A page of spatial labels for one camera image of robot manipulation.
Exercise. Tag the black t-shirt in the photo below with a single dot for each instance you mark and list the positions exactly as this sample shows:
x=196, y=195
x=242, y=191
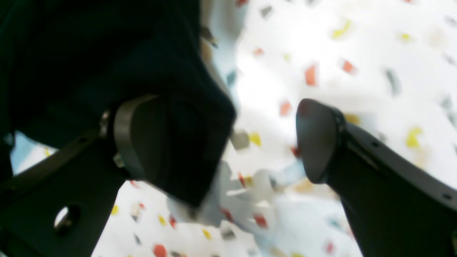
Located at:
x=64, y=62

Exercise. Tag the terrazzo patterned tablecloth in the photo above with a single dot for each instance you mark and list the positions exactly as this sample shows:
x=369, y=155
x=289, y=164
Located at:
x=388, y=65

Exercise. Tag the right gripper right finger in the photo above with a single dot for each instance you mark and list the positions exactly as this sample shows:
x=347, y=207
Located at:
x=393, y=208

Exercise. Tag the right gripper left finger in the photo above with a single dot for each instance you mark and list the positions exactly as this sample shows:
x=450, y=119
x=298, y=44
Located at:
x=59, y=207

